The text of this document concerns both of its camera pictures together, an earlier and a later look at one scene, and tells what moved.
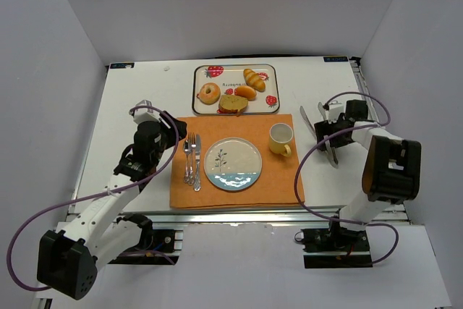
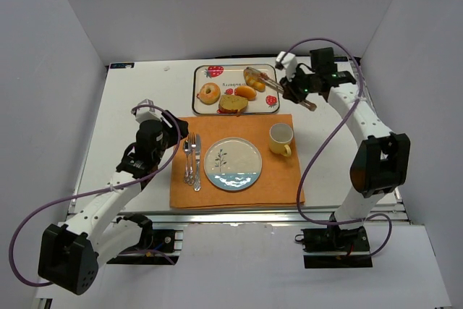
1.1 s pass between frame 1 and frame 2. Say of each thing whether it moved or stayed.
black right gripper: moved
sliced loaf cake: stayed
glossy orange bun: stayed
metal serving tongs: moved
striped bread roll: stayed
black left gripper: stayed
